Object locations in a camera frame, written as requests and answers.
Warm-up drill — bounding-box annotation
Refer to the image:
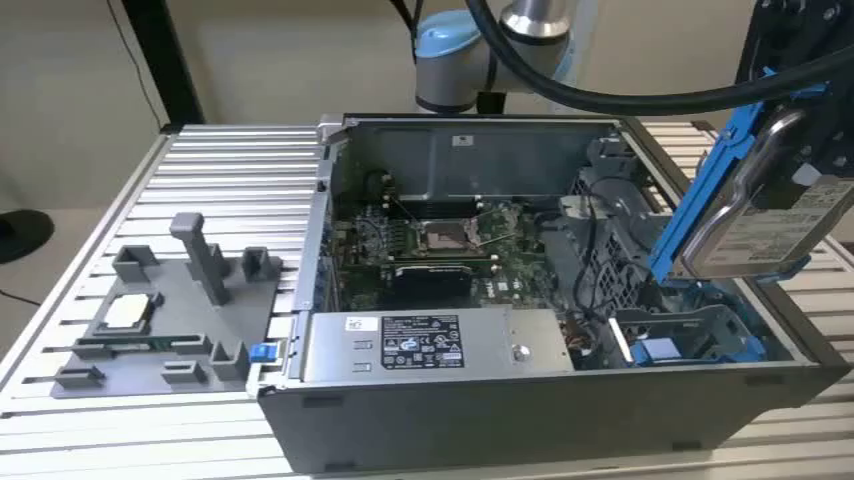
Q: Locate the hard disk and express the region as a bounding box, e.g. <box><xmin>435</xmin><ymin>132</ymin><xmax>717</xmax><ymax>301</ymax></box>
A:
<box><xmin>647</xmin><ymin>67</ymin><xmax>854</xmax><ymax>289</ymax></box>

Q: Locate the disk bay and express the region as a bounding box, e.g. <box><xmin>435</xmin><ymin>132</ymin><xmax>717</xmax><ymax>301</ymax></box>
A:
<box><xmin>609</xmin><ymin>294</ymin><xmax>801</xmax><ymax>370</ymax></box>

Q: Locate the metal drive cage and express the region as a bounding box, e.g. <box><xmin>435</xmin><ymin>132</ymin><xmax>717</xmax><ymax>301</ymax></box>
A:
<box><xmin>552</xmin><ymin>167</ymin><xmax>675</xmax><ymax>314</ymax></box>

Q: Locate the thin metal locking lever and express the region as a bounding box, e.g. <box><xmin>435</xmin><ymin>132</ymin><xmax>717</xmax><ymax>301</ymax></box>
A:
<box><xmin>479</xmin><ymin>218</ymin><xmax>520</xmax><ymax>247</ymax></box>
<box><xmin>388</xmin><ymin>196</ymin><xmax>426</xmax><ymax>230</ymax></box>

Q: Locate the green motherboard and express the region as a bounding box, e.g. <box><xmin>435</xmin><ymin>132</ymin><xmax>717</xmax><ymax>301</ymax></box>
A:
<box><xmin>329</xmin><ymin>192</ymin><xmax>588</xmax><ymax>314</ymax></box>

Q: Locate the CPU socket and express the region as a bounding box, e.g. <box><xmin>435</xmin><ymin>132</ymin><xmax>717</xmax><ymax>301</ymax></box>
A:
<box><xmin>413</xmin><ymin>218</ymin><xmax>480</xmax><ymax>253</ymax></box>

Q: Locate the silver power supply box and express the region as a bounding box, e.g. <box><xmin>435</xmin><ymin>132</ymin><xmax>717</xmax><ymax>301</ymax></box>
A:
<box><xmin>298</xmin><ymin>307</ymin><xmax>576</xmax><ymax>385</ymax></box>

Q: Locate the grey open PC case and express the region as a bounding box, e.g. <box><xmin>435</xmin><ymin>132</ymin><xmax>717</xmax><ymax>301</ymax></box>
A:
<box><xmin>244</xmin><ymin>112</ymin><xmax>854</xmax><ymax>474</ymax></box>

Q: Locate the grey parts rack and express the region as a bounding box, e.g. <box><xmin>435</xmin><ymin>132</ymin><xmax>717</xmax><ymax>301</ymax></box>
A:
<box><xmin>49</xmin><ymin>212</ymin><xmax>289</xmax><ymax>401</ymax></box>

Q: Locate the green loose RAM stick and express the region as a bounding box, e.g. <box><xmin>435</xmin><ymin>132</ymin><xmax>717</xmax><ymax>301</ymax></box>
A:
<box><xmin>73</xmin><ymin>335</ymin><xmax>205</xmax><ymax>351</ymax></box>

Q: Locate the silver CPU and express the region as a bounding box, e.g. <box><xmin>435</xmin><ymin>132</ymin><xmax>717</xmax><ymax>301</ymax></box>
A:
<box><xmin>108</xmin><ymin>295</ymin><xmax>157</xmax><ymax>326</ymax></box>

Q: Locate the black round stand base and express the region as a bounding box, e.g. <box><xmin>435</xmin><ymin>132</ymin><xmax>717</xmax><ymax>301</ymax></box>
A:
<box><xmin>0</xmin><ymin>209</ymin><xmax>56</xmax><ymax>264</ymax></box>

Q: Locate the thick black robot hose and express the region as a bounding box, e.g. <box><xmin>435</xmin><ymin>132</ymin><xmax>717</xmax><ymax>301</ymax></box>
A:
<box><xmin>464</xmin><ymin>0</ymin><xmax>839</xmax><ymax>112</ymax></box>

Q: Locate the long black cable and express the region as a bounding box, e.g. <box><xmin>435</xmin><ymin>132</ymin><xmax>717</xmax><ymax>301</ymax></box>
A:
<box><xmin>576</xmin><ymin>177</ymin><xmax>641</xmax><ymax>314</ymax></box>

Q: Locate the power supply wire bundle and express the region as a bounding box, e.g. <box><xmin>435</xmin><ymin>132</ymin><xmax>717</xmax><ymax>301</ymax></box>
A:
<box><xmin>563</xmin><ymin>319</ymin><xmax>605</xmax><ymax>359</ymax></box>

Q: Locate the black metal post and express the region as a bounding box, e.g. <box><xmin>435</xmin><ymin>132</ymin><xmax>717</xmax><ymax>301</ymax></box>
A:
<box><xmin>122</xmin><ymin>0</ymin><xmax>205</xmax><ymax>127</ymax></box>

